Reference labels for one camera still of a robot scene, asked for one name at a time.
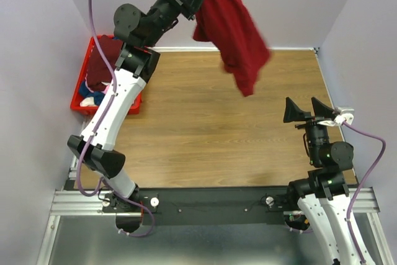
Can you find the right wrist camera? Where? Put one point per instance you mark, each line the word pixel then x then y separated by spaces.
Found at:
pixel 338 117

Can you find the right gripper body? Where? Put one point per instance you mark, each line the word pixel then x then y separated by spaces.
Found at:
pixel 317 134

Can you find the maroon t-shirt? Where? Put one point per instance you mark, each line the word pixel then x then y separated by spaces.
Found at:
pixel 98 75

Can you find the white garment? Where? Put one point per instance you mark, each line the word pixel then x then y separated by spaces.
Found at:
pixel 87 102

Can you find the red plastic bin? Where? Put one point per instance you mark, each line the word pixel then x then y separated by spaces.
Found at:
pixel 76 98

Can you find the pink t-shirt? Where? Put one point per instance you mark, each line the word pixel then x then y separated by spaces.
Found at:
pixel 106 89

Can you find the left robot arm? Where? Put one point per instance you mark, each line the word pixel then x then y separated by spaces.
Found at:
pixel 134 67

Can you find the red t-shirt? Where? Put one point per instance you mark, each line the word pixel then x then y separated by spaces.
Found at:
pixel 229 26

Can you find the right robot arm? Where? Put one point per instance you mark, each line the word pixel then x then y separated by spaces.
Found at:
pixel 324 196

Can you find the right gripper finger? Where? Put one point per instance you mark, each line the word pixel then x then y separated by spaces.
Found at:
pixel 293 113
pixel 322 110

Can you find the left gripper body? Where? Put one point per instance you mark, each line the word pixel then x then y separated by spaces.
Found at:
pixel 164 11

